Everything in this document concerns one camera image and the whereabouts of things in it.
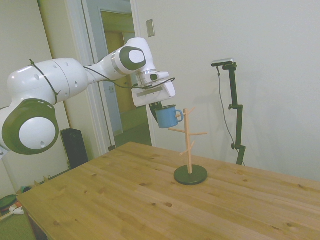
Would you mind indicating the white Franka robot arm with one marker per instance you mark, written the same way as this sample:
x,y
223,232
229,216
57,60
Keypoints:
x,y
62,77

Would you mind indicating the wooden mug tree stand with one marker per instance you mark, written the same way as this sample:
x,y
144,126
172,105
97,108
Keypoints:
x,y
192,177

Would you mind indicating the blue enamel mug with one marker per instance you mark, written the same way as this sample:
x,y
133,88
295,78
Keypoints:
x,y
165,120

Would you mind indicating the green round floor object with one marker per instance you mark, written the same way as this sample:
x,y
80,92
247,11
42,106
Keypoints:
x,y
7,202

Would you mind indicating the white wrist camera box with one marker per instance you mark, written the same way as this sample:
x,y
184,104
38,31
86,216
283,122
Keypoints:
x,y
156,76

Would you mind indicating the wooden hallway door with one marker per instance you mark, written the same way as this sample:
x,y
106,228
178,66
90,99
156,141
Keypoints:
x,y
125,100

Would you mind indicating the grey wall switch plate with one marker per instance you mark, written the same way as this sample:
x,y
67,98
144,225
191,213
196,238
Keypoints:
x,y
150,28

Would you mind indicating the white floor object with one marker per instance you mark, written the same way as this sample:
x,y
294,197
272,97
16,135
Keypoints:
x,y
18,211

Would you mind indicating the grey exterior camera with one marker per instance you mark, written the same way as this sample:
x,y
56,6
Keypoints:
x,y
222,62

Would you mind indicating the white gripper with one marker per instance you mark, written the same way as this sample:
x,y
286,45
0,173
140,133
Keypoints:
x,y
152,96

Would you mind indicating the black camera stand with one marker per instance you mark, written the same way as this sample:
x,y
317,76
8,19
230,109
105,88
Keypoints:
x,y
233,90

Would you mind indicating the black floor speaker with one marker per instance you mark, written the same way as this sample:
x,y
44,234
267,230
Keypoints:
x,y
73,147

